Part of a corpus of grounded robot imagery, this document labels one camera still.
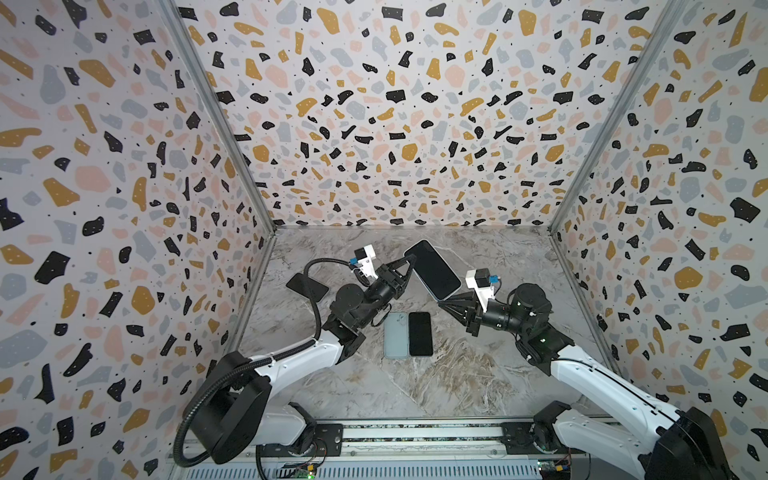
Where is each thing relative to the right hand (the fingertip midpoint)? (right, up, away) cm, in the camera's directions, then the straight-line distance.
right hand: (440, 299), depth 69 cm
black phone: (-1, +6, +2) cm, 7 cm away
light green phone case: (-11, -15, +24) cm, 30 cm away
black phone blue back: (-3, -14, +24) cm, 28 cm away
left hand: (-5, +10, -2) cm, 11 cm away
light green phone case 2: (+2, +8, +2) cm, 8 cm away
